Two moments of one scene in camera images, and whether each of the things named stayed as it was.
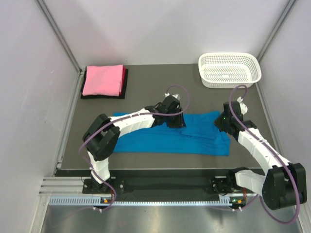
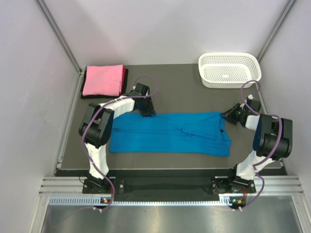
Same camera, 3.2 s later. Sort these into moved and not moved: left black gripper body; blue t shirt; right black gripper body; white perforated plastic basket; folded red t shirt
Moved: right black gripper body; left black gripper body
Not moved: blue t shirt; white perforated plastic basket; folded red t shirt
